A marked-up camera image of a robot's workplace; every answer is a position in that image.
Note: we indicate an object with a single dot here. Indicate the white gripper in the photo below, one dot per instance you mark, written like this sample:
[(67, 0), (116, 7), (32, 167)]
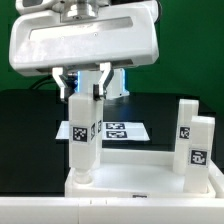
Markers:
[(83, 34)]

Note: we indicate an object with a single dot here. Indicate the white desk top tray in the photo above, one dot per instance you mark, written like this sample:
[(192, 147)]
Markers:
[(124, 173)]

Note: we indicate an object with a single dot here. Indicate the white marker sheet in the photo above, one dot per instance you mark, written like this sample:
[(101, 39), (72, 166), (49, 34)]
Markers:
[(114, 131)]

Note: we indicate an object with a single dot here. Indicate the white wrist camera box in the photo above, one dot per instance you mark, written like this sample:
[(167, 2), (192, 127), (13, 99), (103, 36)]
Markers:
[(31, 6)]

